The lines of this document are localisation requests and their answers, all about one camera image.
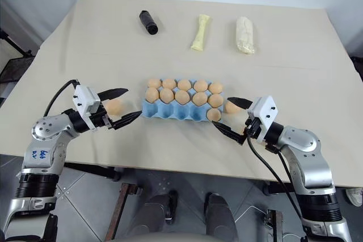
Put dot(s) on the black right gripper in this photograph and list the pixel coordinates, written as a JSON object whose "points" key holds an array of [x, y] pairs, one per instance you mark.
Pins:
{"points": [[253, 128]]}

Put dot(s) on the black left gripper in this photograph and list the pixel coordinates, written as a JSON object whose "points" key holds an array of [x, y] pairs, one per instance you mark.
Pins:
{"points": [[99, 120]]}

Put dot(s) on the brown egg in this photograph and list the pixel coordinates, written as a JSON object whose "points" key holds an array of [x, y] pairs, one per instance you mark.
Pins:
{"points": [[214, 114], [201, 85], [215, 100], [169, 83], [184, 84], [182, 97], [216, 87], [232, 107], [152, 95], [114, 108], [154, 82], [166, 95], [200, 98]]}

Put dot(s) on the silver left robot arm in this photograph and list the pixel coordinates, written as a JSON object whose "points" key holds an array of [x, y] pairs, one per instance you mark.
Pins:
{"points": [[42, 145]]}

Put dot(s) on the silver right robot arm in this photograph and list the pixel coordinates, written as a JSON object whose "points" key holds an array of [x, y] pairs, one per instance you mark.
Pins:
{"points": [[309, 154]]}

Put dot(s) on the light blue egg tray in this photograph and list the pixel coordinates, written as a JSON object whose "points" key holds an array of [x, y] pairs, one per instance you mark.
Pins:
{"points": [[170, 111]]}

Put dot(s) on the white plastic wrapped package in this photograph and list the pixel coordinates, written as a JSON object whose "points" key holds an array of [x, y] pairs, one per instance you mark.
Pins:
{"points": [[244, 35]]}

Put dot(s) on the black cylindrical bottle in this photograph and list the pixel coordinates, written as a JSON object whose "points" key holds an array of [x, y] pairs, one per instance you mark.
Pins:
{"points": [[149, 22]]}

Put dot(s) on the pale yellow wrapped roll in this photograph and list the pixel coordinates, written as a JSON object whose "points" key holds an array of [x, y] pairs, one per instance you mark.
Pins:
{"points": [[202, 33]]}

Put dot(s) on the dark rounded shape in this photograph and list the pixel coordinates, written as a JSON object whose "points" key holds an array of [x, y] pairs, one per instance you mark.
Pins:
{"points": [[218, 213], [160, 205]]}

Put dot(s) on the rusty brown table leg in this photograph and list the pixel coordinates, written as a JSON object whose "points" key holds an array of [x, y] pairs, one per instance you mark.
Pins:
{"points": [[119, 208], [275, 225]]}

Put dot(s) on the white shoe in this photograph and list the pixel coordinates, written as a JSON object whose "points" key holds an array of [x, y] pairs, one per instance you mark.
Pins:
{"points": [[355, 196]]}

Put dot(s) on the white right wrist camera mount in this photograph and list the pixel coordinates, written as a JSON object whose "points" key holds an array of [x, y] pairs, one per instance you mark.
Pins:
{"points": [[265, 110]]}

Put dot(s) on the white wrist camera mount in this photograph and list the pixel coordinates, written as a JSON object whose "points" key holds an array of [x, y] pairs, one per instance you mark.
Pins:
{"points": [[265, 110], [85, 99]]}

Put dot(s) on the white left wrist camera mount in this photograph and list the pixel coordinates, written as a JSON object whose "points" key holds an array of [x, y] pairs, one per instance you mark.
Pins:
{"points": [[85, 99]]}

